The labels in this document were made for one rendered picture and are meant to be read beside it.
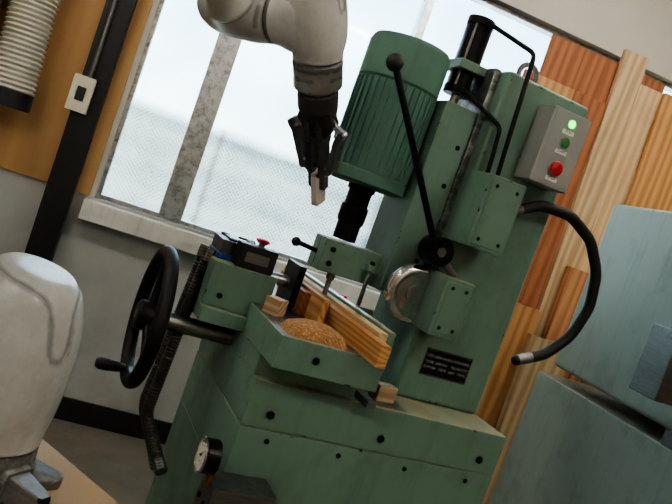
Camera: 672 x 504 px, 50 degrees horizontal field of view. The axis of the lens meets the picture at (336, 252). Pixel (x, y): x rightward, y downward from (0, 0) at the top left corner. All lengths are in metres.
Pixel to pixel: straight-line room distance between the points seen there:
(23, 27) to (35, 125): 0.36
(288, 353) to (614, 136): 2.30
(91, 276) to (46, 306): 1.99
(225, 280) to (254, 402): 0.26
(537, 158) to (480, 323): 0.37
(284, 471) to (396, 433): 0.23
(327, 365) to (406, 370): 0.30
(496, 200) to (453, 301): 0.22
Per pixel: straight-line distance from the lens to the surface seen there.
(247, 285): 1.45
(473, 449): 1.57
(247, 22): 1.30
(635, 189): 3.35
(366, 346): 1.29
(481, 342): 1.62
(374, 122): 1.46
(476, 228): 1.45
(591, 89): 3.30
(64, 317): 0.93
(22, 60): 2.70
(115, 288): 2.90
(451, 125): 1.54
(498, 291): 1.61
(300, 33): 1.26
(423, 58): 1.49
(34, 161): 2.86
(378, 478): 1.49
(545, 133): 1.54
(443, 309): 1.44
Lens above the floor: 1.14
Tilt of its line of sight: 4 degrees down
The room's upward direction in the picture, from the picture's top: 19 degrees clockwise
